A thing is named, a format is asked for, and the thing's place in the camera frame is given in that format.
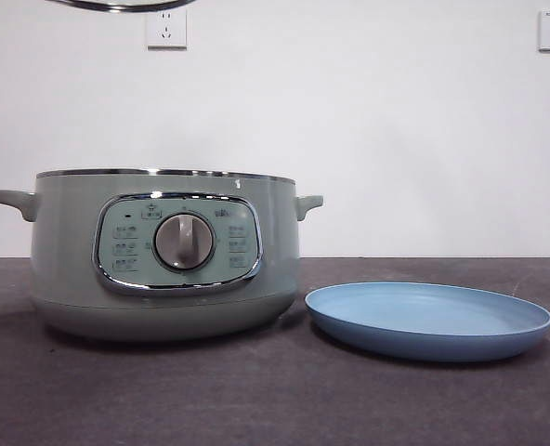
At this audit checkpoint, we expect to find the blue round plate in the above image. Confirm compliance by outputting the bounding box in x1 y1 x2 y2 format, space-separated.
304 282 550 363

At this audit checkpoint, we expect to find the pale green electric steamer pot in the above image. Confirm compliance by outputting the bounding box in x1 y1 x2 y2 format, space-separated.
0 166 325 344

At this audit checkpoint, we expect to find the glass lid with green knob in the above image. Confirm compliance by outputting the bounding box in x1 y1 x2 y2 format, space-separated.
54 0 197 13

